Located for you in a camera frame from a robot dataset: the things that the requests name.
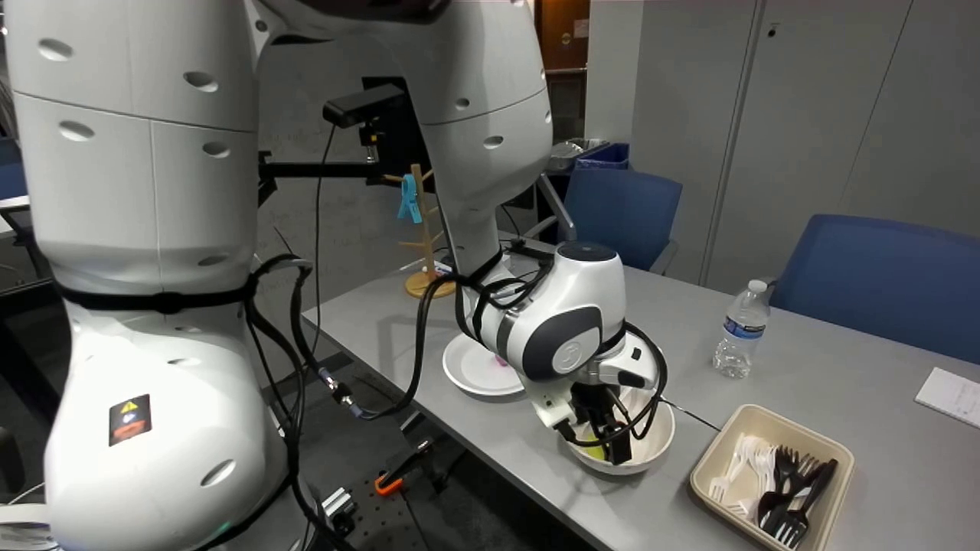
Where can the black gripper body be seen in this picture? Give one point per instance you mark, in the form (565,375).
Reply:
(595,404)

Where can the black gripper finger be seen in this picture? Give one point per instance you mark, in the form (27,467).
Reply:
(587,436)
(616,444)

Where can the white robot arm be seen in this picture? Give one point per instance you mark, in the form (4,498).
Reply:
(138,141)

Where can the white bowl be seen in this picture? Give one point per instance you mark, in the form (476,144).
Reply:
(649,427)

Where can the white foam plate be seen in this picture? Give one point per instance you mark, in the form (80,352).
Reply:
(479,372)

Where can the white plastic cutlery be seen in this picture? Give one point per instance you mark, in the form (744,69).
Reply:
(744,475)

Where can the beige cutlery tray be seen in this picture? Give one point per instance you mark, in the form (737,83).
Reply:
(779,432)

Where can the clear water bottle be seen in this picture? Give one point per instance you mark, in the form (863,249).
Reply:
(742,329)

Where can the wooden mug stand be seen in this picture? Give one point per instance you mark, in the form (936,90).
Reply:
(420,212)

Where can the black plastic forks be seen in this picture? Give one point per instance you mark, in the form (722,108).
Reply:
(797,484)

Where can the blue chair far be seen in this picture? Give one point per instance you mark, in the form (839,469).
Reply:
(622,208)

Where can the blue chair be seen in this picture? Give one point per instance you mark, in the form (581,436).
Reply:
(622,208)
(892,279)

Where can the orange black clamp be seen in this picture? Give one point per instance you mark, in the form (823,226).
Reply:
(393,475)

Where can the white paper sheet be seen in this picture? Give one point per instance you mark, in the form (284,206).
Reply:
(954,395)

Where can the grey storage cabinet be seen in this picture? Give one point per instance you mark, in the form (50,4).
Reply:
(772,111)

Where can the blue chair near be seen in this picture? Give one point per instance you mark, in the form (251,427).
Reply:
(892,279)

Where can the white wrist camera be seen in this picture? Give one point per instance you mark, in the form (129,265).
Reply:
(553,412)

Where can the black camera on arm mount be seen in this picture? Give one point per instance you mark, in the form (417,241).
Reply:
(362,105)

